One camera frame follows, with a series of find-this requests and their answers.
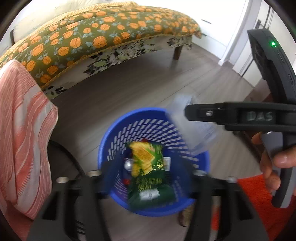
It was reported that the clear plastic box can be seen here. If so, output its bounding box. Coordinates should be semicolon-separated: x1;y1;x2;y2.
166;94;217;156

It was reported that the blue plastic trash basket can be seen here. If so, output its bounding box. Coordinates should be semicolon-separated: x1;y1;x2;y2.
97;108;210;217

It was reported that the dark green yellow snack packet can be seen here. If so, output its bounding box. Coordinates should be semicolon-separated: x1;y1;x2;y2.
128;142;175;210

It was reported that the crushed red soda can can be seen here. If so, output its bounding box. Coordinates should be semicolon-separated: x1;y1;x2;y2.
122;159;133;186

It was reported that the person's right hand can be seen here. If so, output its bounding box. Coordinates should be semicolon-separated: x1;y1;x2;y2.
260;146;296;193

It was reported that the white wardrobe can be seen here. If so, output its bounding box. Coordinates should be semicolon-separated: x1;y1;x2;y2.
191;0;296;77

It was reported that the striped pink white tablecloth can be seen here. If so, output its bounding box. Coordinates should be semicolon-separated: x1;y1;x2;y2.
1;60;58;240

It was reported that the orange floral green quilt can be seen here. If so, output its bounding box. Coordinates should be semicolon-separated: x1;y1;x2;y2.
0;1;203;90

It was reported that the bed with cream headboard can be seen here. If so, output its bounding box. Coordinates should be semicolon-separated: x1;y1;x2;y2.
0;0;203;100

